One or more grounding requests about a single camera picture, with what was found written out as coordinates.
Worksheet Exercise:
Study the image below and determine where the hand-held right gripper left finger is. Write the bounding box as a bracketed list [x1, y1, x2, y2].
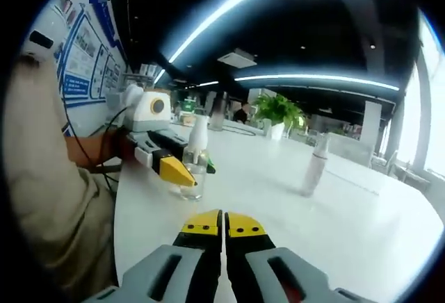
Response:
[100, 208, 223, 303]

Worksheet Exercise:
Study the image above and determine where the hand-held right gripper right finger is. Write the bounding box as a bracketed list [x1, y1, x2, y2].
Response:
[224, 211, 378, 303]

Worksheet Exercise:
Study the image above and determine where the clear pump bottle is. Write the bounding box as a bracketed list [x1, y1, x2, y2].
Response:
[180, 107, 211, 202]

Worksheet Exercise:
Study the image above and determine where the white pump bottle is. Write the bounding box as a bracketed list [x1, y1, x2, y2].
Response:
[300, 132, 331, 198]

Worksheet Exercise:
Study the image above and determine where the green box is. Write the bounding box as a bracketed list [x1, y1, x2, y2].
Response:
[180, 97, 197, 113]

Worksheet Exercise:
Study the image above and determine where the steel thermos jug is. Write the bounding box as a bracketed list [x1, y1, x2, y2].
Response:
[208, 90, 229, 132]

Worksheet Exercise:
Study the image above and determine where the curved ceiling light strip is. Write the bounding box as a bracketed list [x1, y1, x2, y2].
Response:
[234, 73, 401, 92]
[168, 0, 303, 63]

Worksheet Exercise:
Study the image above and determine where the ceiling air conditioner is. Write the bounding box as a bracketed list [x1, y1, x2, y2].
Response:
[217, 48, 258, 67]

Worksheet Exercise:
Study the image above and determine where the potted green plant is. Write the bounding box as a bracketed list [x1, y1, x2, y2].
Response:
[252, 92, 307, 140]

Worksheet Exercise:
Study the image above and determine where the white chest device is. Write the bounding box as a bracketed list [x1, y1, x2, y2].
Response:
[20, 3, 69, 60]

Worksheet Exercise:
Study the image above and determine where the white mesh office chair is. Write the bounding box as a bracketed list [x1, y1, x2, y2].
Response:
[328, 132, 375, 167]

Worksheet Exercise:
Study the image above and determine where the white square pillar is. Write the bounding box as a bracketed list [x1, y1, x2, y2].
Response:
[363, 101, 390, 144]

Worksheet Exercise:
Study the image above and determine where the black device cable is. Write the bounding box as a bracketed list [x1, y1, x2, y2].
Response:
[64, 106, 129, 179]

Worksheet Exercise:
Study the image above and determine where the black table cable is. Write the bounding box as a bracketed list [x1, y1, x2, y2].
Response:
[222, 124, 265, 137]

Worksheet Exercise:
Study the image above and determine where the blue wall poster board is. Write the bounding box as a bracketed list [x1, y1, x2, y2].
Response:
[51, 2, 131, 104]

